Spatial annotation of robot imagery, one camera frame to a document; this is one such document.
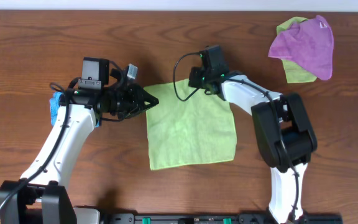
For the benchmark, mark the purple cloth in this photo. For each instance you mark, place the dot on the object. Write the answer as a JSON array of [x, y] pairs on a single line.
[[310, 44]]

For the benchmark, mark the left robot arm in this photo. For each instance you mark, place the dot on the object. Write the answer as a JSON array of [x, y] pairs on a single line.
[[40, 195]]

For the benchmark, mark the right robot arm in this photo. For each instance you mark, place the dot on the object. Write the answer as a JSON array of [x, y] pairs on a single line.
[[284, 134]]

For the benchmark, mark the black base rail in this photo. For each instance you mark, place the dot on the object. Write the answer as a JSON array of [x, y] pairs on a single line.
[[243, 218]]

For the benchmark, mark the light green cloth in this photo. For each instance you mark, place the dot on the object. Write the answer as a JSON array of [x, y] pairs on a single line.
[[199, 131]]

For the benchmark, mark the folded blue cloth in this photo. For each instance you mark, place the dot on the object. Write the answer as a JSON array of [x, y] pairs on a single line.
[[55, 104]]

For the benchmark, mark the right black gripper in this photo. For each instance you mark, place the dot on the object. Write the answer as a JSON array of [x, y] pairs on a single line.
[[194, 81]]

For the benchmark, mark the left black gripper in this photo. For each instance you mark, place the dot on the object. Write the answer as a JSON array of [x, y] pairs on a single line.
[[132, 101]]

